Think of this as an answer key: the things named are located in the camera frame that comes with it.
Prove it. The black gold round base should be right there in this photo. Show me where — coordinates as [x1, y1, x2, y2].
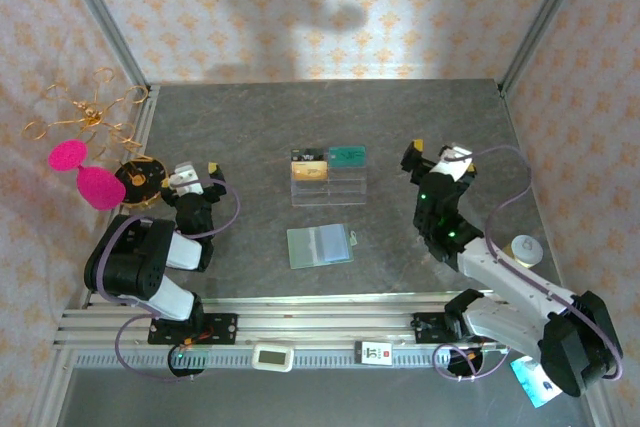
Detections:
[113, 155, 170, 211]

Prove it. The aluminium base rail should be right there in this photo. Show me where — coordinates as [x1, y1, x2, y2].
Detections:
[52, 291, 601, 351]

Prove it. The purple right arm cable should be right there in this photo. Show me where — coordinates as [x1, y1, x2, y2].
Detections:
[432, 145, 625, 382]

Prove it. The black credit card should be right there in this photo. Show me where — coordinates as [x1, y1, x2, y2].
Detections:
[291, 147, 329, 163]

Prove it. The clear acrylic card stand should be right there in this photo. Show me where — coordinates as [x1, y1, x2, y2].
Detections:
[289, 146, 370, 208]

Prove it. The gold wire jewelry stand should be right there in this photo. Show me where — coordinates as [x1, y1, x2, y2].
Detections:
[21, 66, 151, 163]

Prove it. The light blue card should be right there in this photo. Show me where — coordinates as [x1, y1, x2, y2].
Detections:
[319, 225, 352, 263]

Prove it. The gold orange credit card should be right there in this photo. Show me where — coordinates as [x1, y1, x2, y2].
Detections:
[291, 160, 330, 182]

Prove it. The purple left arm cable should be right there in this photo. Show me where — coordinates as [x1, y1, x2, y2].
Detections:
[92, 176, 242, 383]

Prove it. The black round cable grommet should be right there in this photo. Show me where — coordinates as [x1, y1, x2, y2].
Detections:
[446, 349, 485, 378]

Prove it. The pale green card holder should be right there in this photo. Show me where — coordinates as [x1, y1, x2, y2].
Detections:
[286, 223, 360, 271]

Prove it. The aluminium side rail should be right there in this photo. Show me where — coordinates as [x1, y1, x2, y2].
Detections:
[498, 84, 571, 298]

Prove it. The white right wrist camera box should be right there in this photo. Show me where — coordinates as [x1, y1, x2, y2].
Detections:
[432, 144, 479, 181]

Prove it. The gold jar white lid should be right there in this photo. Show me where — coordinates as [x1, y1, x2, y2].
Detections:
[509, 234, 545, 268]

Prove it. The pink glitter goblet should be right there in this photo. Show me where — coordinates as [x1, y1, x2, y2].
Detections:
[48, 139, 128, 212]

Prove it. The teal green credit card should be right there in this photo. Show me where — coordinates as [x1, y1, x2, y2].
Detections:
[327, 145, 367, 171]

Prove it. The white digital timer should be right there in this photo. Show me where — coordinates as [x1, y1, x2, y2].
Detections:
[251, 343, 295, 373]

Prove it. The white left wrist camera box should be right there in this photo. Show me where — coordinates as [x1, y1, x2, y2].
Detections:
[168, 161, 205, 196]

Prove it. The aluminium frame post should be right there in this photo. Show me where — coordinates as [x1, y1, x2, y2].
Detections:
[52, 0, 151, 91]
[497, 0, 594, 96]

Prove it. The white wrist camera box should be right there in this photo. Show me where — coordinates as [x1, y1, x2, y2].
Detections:
[168, 161, 205, 196]
[432, 144, 479, 181]

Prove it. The grey slotted cable tray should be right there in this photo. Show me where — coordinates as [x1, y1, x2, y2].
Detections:
[74, 349, 516, 371]

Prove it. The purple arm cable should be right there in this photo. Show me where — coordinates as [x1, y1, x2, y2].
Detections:
[92, 176, 242, 383]
[432, 145, 625, 382]

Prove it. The blue plastic snack packet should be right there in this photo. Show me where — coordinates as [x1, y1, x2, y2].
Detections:
[509, 355, 561, 409]

